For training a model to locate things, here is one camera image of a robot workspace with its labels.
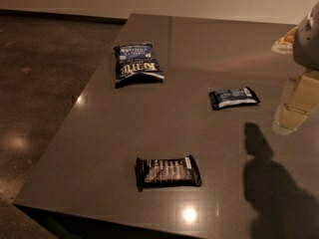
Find black rxbar chocolate bar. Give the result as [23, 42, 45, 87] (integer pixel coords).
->
[135, 155, 202, 191]

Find blue rxbar blueberry bar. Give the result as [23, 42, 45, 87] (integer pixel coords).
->
[208, 87, 260, 111]

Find blue Kettle chips bag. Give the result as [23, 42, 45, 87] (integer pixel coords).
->
[114, 42, 164, 86]

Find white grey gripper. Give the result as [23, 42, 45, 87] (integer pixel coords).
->
[271, 2, 319, 135]

